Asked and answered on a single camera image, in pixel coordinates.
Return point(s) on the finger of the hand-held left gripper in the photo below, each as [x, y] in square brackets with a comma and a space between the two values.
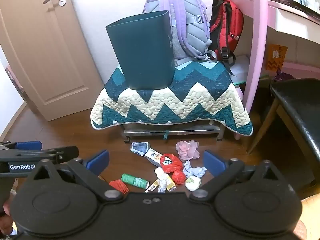
[65, 152]
[27, 145]

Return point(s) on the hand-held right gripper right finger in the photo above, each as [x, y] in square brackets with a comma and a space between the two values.
[213, 162]

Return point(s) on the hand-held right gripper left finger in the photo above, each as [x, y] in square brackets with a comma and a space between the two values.
[100, 158]

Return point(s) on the pink mesh net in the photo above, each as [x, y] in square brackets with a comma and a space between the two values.
[186, 150]

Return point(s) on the green can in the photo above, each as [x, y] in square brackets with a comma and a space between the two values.
[135, 180]

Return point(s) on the teal plastic bin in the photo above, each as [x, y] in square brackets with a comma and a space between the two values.
[140, 52]

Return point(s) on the person's left hand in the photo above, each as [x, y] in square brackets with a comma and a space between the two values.
[4, 208]

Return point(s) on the white green round wad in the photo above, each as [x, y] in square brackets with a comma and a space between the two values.
[193, 183]

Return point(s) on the red foam net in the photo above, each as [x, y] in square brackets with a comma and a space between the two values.
[119, 187]

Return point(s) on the blue white packet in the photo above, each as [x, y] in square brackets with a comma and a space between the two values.
[138, 148]

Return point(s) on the red plastic bag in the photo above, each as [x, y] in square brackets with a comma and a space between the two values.
[172, 165]

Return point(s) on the yellow packet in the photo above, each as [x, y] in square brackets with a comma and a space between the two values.
[171, 183]

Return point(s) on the white printed carton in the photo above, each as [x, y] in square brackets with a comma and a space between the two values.
[153, 156]

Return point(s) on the small stick wrapper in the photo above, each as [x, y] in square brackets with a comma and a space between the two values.
[153, 186]

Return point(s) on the teal cream zigzag quilt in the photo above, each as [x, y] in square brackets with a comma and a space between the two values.
[175, 100]

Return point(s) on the beige wooden door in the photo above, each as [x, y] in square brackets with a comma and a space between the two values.
[50, 55]

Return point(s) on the dark purple bag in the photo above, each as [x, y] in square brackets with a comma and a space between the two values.
[281, 75]

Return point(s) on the orange paper packet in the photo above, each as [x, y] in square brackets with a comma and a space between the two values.
[276, 57]

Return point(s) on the pink desk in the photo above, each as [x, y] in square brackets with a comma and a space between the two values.
[257, 42]

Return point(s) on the purple grey backpack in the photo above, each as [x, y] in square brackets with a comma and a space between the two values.
[190, 30]

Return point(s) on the red black backpack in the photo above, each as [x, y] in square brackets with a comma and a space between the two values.
[225, 27]

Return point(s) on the silver door lock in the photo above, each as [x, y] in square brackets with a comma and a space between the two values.
[62, 2]

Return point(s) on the metal bench frame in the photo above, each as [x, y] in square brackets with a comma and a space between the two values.
[175, 130]

